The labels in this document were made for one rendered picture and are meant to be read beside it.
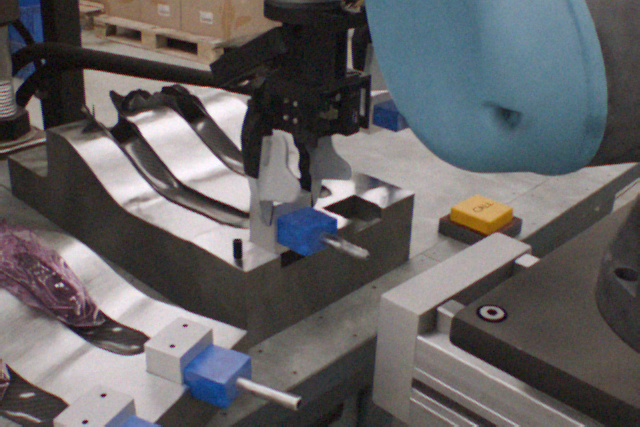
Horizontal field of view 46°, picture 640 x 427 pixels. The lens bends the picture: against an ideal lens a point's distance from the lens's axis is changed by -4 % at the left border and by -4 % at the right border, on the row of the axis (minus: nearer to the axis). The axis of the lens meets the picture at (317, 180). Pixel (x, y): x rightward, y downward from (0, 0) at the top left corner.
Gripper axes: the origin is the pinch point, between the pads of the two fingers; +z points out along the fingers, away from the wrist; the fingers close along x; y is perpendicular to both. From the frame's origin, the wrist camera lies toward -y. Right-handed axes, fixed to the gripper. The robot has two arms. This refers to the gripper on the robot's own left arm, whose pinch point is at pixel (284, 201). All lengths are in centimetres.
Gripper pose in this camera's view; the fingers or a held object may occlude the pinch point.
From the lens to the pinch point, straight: 77.5
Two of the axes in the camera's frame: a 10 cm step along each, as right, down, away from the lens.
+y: 7.3, 3.0, -6.2
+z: -0.3, 9.1, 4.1
